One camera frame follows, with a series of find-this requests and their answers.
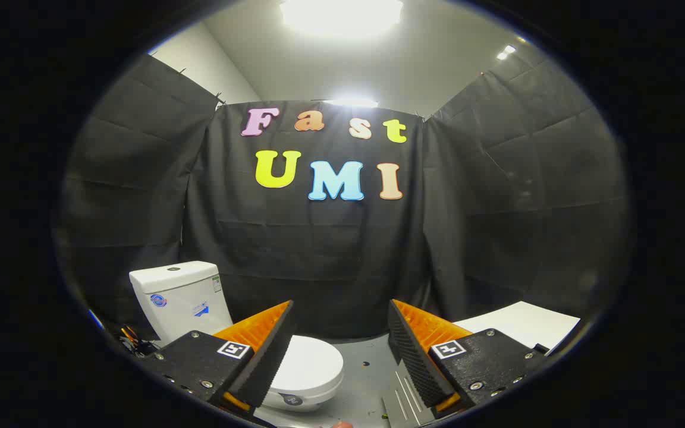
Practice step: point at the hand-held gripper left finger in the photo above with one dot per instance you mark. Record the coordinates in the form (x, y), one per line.
(262, 362)

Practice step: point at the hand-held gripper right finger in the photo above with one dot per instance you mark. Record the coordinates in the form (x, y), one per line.
(417, 362)

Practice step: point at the white toilet lid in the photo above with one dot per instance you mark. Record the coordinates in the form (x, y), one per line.
(313, 362)

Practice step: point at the white ceramic toilet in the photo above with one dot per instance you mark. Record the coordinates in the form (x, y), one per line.
(179, 297)

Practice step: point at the grey drawer cabinet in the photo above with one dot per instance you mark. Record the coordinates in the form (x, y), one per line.
(521, 324)

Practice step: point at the black backdrop cloth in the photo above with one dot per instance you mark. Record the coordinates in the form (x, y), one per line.
(330, 255)

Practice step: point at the small ceiling spot light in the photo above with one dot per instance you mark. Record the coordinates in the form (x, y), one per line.
(506, 52)

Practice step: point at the large ceiling light panel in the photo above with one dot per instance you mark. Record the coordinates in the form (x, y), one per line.
(342, 15)

